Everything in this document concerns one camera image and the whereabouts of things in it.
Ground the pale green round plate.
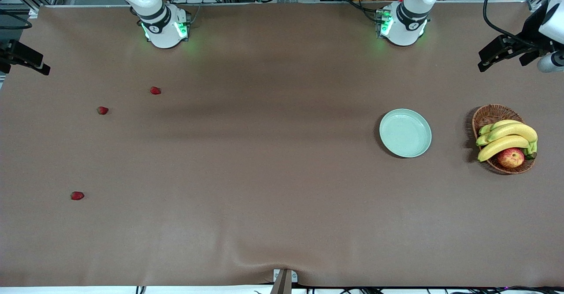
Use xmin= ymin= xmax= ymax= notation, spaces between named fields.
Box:
xmin=379 ymin=108 xmax=432 ymax=158

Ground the brown wicker basket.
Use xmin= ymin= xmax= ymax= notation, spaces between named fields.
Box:
xmin=471 ymin=104 xmax=536 ymax=175

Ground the short greenish yellow banana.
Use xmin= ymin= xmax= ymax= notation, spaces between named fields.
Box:
xmin=479 ymin=119 xmax=523 ymax=136

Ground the red yellow apple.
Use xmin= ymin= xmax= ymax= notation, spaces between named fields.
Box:
xmin=497 ymin=148 xmax=525 ymax=168

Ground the brown table cover mat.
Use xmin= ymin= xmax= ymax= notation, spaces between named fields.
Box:
xmin=0 ymin=1 xmax=564 ymax=288

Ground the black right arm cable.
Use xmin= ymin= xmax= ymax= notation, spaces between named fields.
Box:
xmin=0 ymin=10 xmax=33 ymax=30

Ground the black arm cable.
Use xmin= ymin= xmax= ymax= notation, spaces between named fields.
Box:
xmin=0 ymin=10 xmax=33 ymax=30
xmin=482 ymin=0 xmax=543 ymax=50

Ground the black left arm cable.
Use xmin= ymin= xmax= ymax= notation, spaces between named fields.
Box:
xmin=482 ymin=0 xmax=543 ymax=50

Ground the metal clamp bracket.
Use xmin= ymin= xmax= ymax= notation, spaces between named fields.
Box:
xmin=270 ymin=268 xmax=298 ymax=294

